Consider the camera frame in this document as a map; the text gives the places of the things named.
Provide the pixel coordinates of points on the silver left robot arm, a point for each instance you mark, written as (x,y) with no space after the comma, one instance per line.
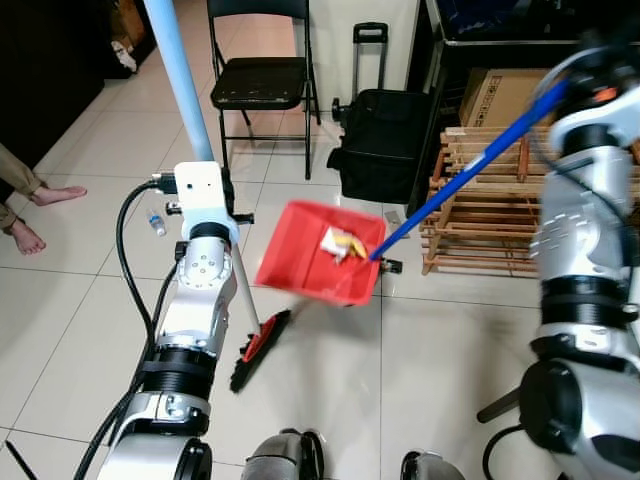
(190,310)

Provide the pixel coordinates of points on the clear plastic water bottle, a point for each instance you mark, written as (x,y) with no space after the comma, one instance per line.
(157,223)

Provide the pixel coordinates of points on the brown cardboard box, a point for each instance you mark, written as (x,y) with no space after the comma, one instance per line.
(500,98)

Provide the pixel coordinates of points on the black folding chair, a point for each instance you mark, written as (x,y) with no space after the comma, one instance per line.
(260,80)

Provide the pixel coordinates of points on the white crumpled paper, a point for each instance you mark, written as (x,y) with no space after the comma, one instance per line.
(332,242)

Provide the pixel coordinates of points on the black trolley bag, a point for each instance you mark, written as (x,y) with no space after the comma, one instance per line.
(385,140)

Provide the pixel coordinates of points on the white shoe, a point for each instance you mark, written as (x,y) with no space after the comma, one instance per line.
(125,57)

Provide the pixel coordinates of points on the person in khaki trousers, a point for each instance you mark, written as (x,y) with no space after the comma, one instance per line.
(55,193)

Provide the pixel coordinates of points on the wooden slat rack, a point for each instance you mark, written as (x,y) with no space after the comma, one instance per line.
(480,210)

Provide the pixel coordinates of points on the silver left robot leg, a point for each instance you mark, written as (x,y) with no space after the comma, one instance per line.
(285,458)

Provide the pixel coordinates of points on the silver robot leg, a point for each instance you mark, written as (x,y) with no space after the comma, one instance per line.
(285,458)
(432,468)

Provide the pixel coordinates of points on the silver right robot leg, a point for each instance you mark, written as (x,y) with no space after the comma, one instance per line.
(432,468)

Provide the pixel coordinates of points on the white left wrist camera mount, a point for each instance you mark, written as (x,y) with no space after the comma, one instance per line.
(205,195)

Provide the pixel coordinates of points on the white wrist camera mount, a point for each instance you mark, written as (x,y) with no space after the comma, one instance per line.
(205,195)
(625,100)

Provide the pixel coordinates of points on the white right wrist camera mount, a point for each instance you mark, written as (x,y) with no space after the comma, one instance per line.
(625,100)

